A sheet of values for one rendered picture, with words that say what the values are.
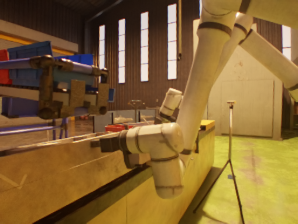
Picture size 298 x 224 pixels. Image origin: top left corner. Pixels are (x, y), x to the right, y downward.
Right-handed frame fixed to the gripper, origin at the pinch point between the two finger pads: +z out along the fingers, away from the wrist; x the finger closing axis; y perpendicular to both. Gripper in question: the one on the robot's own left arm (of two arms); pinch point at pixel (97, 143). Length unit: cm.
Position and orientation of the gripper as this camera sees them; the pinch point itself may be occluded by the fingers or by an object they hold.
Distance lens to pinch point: 70.9
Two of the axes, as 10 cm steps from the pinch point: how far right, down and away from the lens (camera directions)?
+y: -1.5, -9.9, 0.4
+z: -8.5, 1.5, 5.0
